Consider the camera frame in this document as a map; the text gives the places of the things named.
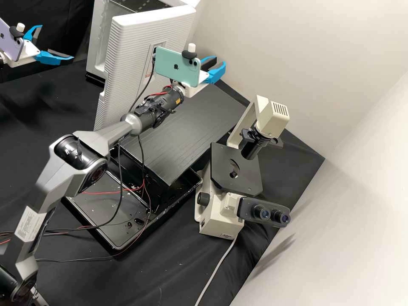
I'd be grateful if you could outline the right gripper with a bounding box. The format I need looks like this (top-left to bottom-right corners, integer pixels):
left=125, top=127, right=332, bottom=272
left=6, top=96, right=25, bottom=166
left=179, top=55, right=227, bottom=99

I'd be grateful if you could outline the black tray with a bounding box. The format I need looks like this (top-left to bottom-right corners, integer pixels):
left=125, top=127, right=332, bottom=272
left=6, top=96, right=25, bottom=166
left=61, top=165, right=204, bottom=253

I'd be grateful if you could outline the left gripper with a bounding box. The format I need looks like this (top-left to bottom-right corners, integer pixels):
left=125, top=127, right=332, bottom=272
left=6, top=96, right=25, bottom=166
left=8, top=24, right=75, bottom=68

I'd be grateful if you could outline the grey power cable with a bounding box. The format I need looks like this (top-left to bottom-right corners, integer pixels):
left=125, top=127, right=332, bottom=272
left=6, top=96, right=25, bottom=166
left=193, top=236, right=239, bottom=306

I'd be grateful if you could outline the cream microscope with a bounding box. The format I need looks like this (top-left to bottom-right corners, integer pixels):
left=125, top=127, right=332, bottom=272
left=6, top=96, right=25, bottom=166
left=193, top=94, right=292, bottom=239

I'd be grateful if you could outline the wrist camera phone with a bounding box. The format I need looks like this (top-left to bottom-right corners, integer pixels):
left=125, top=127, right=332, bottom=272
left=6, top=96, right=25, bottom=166
left=0, top=17, right=27, bottom=62
left=151, top=42, right=203, bottom=88

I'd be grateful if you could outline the black platform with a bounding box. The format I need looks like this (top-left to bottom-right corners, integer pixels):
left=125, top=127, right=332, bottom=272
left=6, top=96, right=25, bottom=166
left=110, top=81, right=253, bottom=211

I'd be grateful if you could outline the left wrist camera phone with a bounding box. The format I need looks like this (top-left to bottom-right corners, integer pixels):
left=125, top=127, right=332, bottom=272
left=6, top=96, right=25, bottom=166
left=0, top=17, right=27, bottom=62

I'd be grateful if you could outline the incubator door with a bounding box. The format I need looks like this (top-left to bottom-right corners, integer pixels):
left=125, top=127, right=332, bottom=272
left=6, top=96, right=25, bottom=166
left=93, top=5, right=197, bottom=132

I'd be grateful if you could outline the black cable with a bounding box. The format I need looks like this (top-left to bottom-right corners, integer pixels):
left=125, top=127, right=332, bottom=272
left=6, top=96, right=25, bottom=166
left=38, top=135, right=125, bottom=236
left=137, top=62, right=157, bottom=211

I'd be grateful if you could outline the red wire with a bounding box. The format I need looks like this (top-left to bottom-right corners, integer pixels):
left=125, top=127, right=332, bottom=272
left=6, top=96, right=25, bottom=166
left=44, top=180, right=152, bottom=248
left=78, top=178, right=153, bottom=196

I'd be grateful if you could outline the right wrist camera phone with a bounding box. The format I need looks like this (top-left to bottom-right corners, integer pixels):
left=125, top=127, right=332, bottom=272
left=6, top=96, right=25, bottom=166
left=151, top=42, right=203, bottom=88

